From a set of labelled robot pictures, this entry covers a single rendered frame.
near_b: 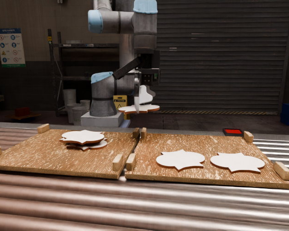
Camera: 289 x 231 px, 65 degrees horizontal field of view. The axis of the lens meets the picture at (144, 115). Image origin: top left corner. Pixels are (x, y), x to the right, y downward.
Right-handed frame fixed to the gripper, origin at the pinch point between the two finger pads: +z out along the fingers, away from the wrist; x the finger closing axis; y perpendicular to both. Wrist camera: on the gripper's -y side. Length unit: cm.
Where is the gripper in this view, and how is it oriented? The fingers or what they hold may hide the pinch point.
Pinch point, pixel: (138, 107)
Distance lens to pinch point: 80.3
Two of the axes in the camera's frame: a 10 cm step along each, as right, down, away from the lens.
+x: 1.5, -2.3, 9.6
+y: 9.9, 0.4, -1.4
